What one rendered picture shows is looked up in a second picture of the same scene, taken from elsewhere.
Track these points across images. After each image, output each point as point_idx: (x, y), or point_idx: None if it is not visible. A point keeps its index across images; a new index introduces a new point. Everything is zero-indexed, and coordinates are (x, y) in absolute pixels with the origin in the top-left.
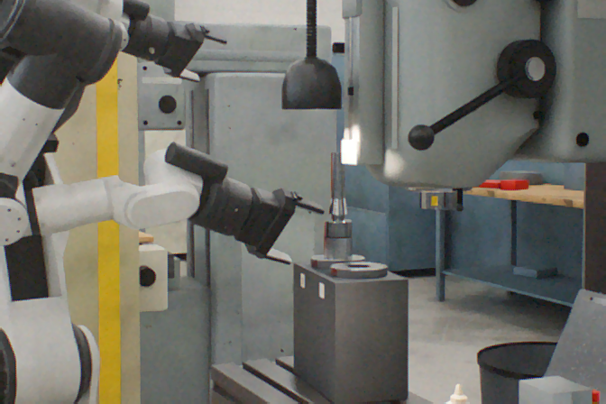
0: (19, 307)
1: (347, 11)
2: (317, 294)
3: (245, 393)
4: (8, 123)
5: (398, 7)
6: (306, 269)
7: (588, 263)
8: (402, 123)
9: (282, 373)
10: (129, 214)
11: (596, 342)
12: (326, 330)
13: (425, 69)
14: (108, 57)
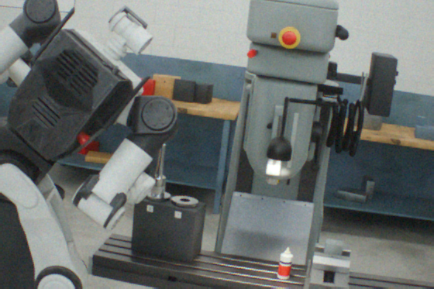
0: (70, 252)
1: (280, 113)
2: (171, 215)
3: (139, 266)
4: (139, 170)
5: (297, 113)
6: (154, 203)
7: (239, 181)
8: (294, 158)
9: (130, 251)
10: (139, 199)
11: (249, 213)
12: (182, 232)
13: (305, 138)
14: (177, 131)
